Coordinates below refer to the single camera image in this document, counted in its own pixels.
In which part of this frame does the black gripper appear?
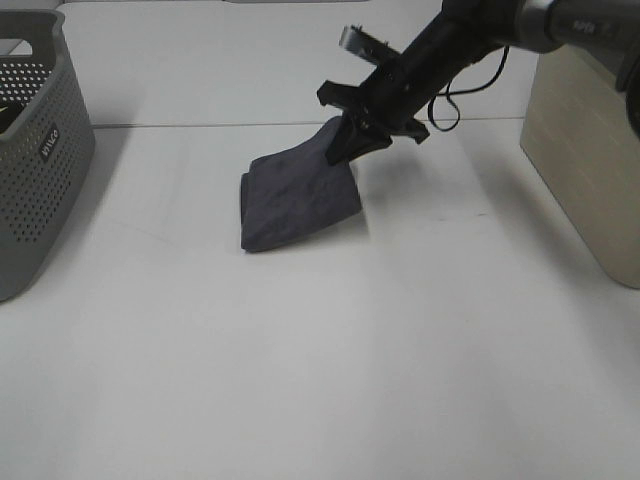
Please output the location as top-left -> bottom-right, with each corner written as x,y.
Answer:
317,20 -> 477,165

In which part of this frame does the beige plastic storage bin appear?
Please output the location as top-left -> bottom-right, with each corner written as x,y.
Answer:
520,46 -> 639,288

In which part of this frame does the grey perforated plastic basket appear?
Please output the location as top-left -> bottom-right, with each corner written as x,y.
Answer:
1,9 -> 95,300

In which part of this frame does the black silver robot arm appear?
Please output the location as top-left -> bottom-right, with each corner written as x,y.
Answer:
317,1 -> 639,165

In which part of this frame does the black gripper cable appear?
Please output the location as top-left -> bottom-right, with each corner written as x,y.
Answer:
425,45 -> 511,134

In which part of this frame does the dark grey towel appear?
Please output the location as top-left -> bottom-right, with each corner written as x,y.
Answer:
240,117 -> 362,253

